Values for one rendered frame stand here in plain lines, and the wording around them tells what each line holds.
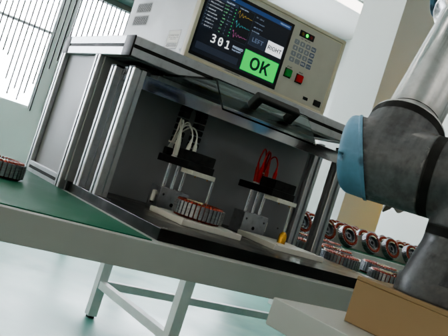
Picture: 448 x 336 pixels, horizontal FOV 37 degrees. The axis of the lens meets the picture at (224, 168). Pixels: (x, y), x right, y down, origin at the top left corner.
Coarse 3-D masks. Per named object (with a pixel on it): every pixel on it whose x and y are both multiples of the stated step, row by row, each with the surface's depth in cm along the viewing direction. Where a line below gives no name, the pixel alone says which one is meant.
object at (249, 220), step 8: (232, 216) 170; (240, 216) 168; (248, 216) 167; (256, 216) 169; (232, 224) 170; (240, 224) 167; (248, 224) 168; (256, 224) 169; (264, 224) 170; (256, 232) 169
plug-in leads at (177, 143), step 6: (180, 120) 158; (180, 126) 158; (180, 132) 158; (192, 132) 156; (174, 138) 159; (180, 138) 154; (192, 138) 156; (180, 144) 155; (168, 150) 158; (174, 150) 157; (192, 150) 157; (174, 156) 154
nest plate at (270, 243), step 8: (240, 232) 160; (248, 232) 160; (256, 240) 154; (264, 240) 152; (272, 240) 159; (272, 248) 148; (280, 248) 149; (288, 248) 150; (296, 248) 158; (304, 256) 153; (312, 256) 154; (320, 256) 157
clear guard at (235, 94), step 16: (176, 80) 151; (192, 80) 142; (208, 80) 135; (224, 96) 129; (240, 96) 132; (240, 112) 129; (256, 112) 133; (272, 112) 136; (272, 128) 133; (288, 128) 136; (304, 128) 140
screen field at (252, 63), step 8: (248, 56) 161; (256, 56) 162; (248, 64) 161; (256, 64) 163; (264, 64) 164; (272, 64) 165; (248, 72) 162; (256, 72) 163; (264, 72) 164; (272, 72) 165; (272, 80) 166
